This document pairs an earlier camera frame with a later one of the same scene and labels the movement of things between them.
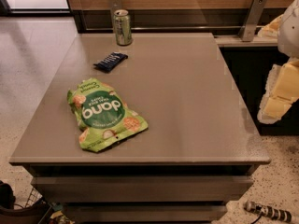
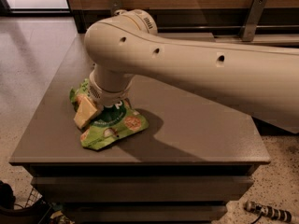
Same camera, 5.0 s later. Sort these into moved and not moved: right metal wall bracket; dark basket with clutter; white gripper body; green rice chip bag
Moved: white gripper body
Not moved: green rice chip bag; right metal wall bracket; dark basket with clutter
